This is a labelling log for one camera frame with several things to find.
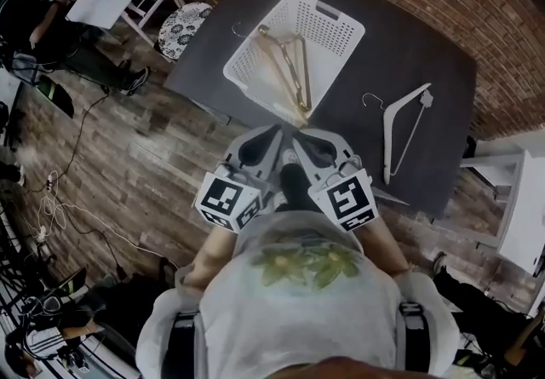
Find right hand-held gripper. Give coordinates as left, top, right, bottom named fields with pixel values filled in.
left=290, top=128, right=381, bottom=234

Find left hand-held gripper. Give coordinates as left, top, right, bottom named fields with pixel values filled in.
left=194, top=123, right=286, bottom=235

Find light wooden hanger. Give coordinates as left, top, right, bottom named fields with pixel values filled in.
left=232, top=21, right=310, bottom=123

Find white plastic hanger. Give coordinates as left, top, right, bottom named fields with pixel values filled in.
left=361, top=82, right=436, bottom=187

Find thin brass metal hanger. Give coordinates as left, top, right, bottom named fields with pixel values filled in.
left=256, top=23, right=314, bottom=112

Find white plastic laundry basket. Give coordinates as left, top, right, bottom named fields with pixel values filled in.
left=222, top=0, right=367, bottom=126

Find person's left forearm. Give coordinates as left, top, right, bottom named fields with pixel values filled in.
left=184, top=225, right=240, bottom=290

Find person's right forearm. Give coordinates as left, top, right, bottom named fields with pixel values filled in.
left=356, top=215, right=412, bottom=281

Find person's black trousers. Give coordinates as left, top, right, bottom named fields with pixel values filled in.
left=275, top=161, right=325, bottom=215

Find wooden chair floral cushion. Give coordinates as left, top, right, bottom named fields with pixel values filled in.
left=154, top=0, right=221, bottom=64

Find person's white floral shirt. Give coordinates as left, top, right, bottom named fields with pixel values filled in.
left=135, top=208, right=462, bottom=379

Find white desk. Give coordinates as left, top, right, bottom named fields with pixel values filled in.
left=458, top=129, right=545, bottom=277

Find black green bag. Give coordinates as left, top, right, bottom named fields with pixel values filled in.
left=37, top=74, right=76, bottom=119

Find white floor cable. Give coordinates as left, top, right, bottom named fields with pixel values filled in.
left=20, top=192, right=181, bottom=268

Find black floor cable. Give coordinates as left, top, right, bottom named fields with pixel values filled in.
left=45, top=86, right=112, bottom=192

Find black harness strap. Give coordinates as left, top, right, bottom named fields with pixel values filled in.
left=395, top=301, right=429, bottom=372
left=163, top=312, right=202, bottom=379

